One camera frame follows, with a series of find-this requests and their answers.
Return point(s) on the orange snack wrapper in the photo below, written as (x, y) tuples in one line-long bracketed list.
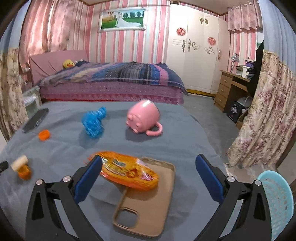
[(127, 170)]

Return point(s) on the white wardrobe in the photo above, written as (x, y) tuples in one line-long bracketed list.
[(198, 48)]

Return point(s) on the blue plastic bag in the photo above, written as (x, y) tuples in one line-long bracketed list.
[(92, 122)]

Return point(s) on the yellow duck plush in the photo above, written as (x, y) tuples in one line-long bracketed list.
[(68, 64)]

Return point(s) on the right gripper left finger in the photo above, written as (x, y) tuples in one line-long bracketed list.
[(43, 221)]

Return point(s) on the right floral curtain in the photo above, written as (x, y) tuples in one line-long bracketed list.
[(270, 121)]

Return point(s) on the pink pig mug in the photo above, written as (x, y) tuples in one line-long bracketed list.
[(143, 117)]

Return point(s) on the pink window curtain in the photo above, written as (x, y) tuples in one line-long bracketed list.
[(51, 26)]

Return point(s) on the white bedside table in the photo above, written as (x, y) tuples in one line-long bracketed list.
[(32, 100)]

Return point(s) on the left floral curtain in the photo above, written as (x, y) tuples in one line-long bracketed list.
[(13, 111)]

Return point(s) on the blue plastic basket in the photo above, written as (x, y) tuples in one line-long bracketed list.
[(280, 200)]

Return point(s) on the orange bottle cap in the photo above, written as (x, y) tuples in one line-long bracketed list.
[(44, 135)]

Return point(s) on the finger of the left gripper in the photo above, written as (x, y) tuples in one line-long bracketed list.
[(4, 166)]

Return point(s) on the black box under desk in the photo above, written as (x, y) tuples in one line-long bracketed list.
[(235, 111)]

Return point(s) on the desk lamp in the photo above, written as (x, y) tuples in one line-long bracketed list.
[(234, 59)]

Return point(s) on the brown phone case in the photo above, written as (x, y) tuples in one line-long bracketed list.
[(151, 207)]

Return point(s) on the framed wedding picture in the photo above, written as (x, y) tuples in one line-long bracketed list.
[(122, 19)]

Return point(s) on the small orange cap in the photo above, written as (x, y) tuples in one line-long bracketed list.
[(24, 172)]

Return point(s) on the bed with purple bedding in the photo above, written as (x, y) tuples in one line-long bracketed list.
[(90, 81)]

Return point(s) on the black smartphone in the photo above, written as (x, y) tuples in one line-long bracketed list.
[(35, 120)]

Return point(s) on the wooden desk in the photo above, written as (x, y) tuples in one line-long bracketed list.
[(231, 88)]

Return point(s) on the floral curtain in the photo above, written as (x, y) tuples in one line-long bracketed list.
[(13, 111), (270, 121)]

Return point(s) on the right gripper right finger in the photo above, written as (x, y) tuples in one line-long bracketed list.
[(253, 221)]

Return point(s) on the cream plastic lid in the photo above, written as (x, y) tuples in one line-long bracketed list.
[(19, 163)]

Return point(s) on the grey table cloth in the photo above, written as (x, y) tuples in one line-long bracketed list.
[(69, 147)]

